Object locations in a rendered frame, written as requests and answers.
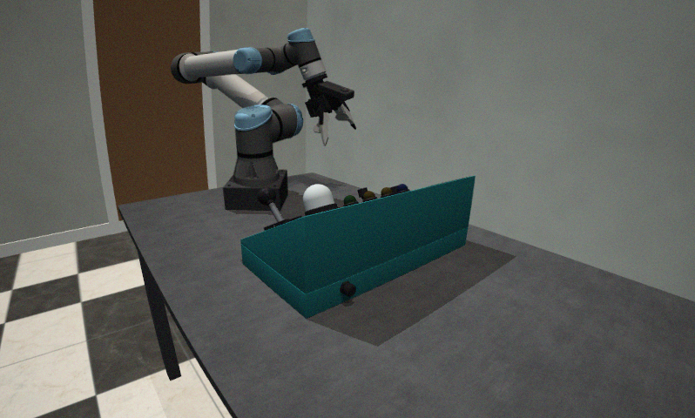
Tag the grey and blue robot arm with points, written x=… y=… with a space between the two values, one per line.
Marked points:
x=257 y=127

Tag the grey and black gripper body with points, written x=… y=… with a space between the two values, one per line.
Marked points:
x=330 y=102

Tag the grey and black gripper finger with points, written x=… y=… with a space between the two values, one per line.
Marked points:
x=323 y=120
x=343 y=114

